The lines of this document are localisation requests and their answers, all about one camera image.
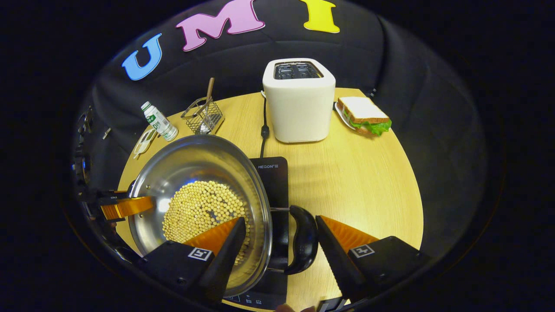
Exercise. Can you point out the black table clamp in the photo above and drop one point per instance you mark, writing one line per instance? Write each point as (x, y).
(371, 92)

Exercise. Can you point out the white toaster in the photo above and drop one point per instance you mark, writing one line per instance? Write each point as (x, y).
(299, 108)

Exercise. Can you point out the silver metal clip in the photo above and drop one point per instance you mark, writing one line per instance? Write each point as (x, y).
(106, 133)

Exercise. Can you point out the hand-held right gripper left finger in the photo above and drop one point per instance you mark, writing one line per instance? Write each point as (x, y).
(227, 264)

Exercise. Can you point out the sandwich with lettuce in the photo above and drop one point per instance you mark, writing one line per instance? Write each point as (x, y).
(362, 110)

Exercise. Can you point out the pile of soybeans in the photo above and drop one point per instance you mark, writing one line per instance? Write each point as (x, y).
(199, 208)

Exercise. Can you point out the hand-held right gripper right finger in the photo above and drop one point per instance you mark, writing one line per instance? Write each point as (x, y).
(336, 264)

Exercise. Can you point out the black induction cooktop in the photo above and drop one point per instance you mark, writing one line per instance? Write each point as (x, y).
(273, 182)

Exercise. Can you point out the wooden stick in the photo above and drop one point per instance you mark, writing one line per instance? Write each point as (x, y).
(210, 89)

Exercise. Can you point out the white drink bottle green label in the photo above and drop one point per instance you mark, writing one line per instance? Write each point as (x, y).
(160, 123)

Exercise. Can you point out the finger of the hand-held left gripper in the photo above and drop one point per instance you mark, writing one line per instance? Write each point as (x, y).
(130, 207)

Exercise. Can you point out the white divided seasoning dish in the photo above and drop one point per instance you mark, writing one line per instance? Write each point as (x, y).
(145, 141)

